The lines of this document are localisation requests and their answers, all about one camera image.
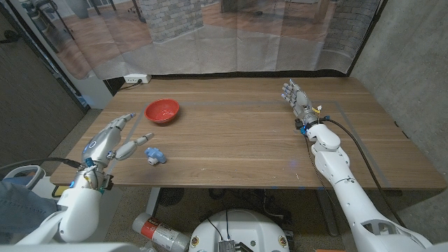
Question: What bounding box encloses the black power strip cable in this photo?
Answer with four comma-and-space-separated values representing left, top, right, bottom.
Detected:
117, 79, 143, 92

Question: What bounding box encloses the white grey chair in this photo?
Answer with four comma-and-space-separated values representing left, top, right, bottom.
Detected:
3, 164, 46, 192

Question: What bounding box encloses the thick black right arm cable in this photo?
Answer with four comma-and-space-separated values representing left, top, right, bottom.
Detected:
323, 117, 409, 230

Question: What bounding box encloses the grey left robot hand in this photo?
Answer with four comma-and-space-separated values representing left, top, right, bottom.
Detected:
71, 112, 155, 192

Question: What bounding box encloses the blue toy camera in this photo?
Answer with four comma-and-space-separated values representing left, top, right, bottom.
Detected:
143, 146, 168, 166

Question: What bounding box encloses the printed room backdrop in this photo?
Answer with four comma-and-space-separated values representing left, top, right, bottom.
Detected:
6, 0, 382, 81

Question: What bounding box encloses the red bowl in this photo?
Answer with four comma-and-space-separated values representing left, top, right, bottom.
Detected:
143, 98, 181, 124

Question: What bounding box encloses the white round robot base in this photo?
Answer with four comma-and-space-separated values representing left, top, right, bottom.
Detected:
188, 209, 291, 252

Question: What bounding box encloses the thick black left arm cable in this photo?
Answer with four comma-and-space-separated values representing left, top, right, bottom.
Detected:
0, 156, 85, 172

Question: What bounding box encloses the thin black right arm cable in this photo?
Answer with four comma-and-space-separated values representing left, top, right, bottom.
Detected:
303, 135, 333, 204

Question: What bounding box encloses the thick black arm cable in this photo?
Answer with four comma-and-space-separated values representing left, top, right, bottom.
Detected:
0, 156, 85, 172
323, 117, 409, 230

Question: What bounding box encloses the person's leg in jeans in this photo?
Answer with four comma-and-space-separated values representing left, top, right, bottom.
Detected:
0, 176, 62, 239

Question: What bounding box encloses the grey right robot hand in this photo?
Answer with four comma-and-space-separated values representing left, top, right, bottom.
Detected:
280, 78, 320, 130

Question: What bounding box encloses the black round floor object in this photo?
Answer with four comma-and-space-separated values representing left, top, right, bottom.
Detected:
157, 188, 186, 207

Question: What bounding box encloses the white power strip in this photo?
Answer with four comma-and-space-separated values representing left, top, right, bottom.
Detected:
123, 73, 153, 84

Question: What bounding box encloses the white red cylinder canister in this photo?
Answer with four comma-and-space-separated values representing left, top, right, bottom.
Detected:
132, 211, 192, 252

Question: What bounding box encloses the black backdrop frame pole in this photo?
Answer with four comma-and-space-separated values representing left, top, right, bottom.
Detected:
348, 0, 389, 76
0, 0, 90, 113

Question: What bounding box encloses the grey table leg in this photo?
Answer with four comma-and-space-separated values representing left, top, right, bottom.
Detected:
316, 188, 340, 237

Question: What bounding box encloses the white table leg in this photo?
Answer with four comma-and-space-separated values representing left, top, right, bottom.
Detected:
145, 187, 161, 216

